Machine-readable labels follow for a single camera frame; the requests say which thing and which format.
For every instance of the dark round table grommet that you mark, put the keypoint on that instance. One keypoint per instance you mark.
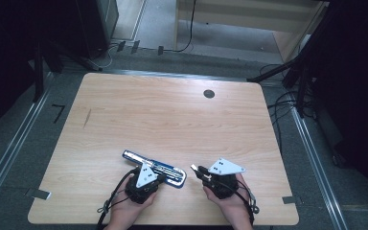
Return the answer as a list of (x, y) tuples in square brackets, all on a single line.
[(209, 94)]

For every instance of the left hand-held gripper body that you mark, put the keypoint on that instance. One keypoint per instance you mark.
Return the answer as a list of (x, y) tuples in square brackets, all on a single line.
[(145, 177)]

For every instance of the person's right hand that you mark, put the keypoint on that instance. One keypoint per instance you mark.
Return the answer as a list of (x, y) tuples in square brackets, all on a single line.
[(230, 206)]

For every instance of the black floor tape mark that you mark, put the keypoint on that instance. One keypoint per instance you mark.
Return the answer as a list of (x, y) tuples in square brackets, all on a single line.
[(59, 111)]

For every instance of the dark cabinet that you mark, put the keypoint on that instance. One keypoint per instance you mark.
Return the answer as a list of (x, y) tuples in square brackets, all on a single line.
[(100, 25)]

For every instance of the light wooden furniture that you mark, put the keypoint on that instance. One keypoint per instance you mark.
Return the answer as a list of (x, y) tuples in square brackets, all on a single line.
[(236, 12)]

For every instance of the blue stapler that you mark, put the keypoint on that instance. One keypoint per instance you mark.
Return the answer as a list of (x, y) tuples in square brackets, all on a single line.
[(159, 167)]

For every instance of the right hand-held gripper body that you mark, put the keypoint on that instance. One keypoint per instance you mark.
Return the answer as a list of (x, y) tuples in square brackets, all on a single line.
[(225, 183)]

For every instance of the black metal stand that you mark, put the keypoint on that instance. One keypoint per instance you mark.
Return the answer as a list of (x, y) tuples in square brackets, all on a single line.
[(39, 73), (300, 80)]

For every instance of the person's left hand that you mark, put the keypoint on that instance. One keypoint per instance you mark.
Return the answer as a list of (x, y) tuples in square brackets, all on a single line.
[(131, 209)]

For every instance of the metal floor rail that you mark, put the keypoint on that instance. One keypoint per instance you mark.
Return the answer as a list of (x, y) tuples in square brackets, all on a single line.
[(316, 169), (12, 150), (179, 75)]

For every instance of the grey tape piece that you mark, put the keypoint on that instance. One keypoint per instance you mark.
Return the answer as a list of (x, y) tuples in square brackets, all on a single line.
[(288, 200), (38, 194)]

